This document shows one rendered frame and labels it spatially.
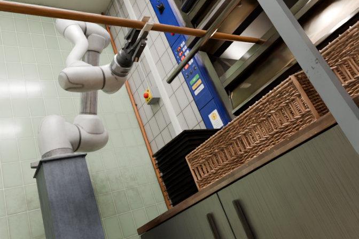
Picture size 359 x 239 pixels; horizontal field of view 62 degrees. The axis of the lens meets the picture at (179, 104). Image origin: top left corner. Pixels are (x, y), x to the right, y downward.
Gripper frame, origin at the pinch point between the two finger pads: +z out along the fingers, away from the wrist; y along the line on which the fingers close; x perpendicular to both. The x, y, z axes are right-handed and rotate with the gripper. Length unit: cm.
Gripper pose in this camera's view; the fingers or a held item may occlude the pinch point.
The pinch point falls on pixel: (144, 26)
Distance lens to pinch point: 117.7
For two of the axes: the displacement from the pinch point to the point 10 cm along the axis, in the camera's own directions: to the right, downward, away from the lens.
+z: 5.0, -5.4, -6.8
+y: 3.5, 8.4, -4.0
